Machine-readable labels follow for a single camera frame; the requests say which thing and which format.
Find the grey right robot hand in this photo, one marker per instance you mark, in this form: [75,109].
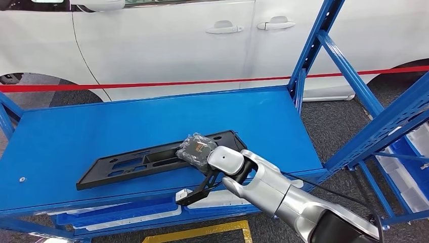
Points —
[197,152]

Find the black plastic plate bracket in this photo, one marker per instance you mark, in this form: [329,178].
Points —
[100,179]

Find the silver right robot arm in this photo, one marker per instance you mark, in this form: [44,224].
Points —
[278,198]

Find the blue metal shelf rack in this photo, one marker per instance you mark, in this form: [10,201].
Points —
[375,187]
[134,127]

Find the blue plastic bin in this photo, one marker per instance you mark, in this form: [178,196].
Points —
[234,210]
[412,167]

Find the white car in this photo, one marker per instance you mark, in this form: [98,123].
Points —
[151,50]

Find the black camera bracket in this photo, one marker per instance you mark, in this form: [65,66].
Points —
[204,189]

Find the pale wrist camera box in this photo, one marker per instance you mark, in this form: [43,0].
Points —
[183,195]

